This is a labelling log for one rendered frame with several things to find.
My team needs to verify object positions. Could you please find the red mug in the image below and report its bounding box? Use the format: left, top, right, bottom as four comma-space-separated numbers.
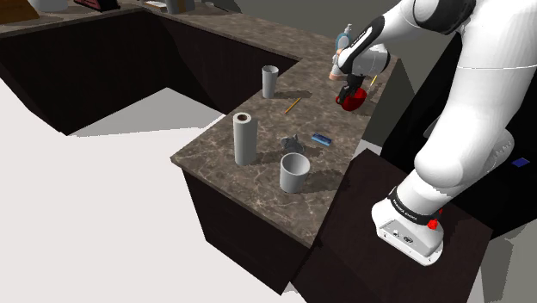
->
335, 86, 368, 113

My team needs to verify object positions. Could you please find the blue flat box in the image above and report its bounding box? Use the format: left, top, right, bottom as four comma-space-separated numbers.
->
311, 132, 333, 147

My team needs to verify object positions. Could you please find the small grey crumpled figure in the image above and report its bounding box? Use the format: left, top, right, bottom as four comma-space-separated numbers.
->
280, 133, 306, 155

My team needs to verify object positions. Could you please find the tall grey tumbler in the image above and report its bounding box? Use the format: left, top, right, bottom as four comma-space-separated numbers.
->
261, 65, 281, 100

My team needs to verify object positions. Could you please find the wide grey cup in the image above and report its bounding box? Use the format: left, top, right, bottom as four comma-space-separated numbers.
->
279, 151, 312, 195

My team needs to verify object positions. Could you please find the grey paper towel roll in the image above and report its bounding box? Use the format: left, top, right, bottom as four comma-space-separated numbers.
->
232, 111, 259, 167

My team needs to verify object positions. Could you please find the dark robot stand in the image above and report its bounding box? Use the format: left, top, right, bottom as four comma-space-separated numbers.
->
291, 148, 494, 303

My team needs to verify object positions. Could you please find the dark kitchen cabinet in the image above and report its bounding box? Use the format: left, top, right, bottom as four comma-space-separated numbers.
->
0, 7, 404, 296

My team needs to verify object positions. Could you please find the red and black box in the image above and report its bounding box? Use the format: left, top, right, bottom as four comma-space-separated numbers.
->
74, 0, 121, 12

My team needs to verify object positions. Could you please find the white round vessel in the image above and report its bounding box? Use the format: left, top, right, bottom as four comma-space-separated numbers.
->
26, 0, 70, 13

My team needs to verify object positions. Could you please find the brown wooden block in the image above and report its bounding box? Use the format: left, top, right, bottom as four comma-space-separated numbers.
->
0, 0, 41, 25

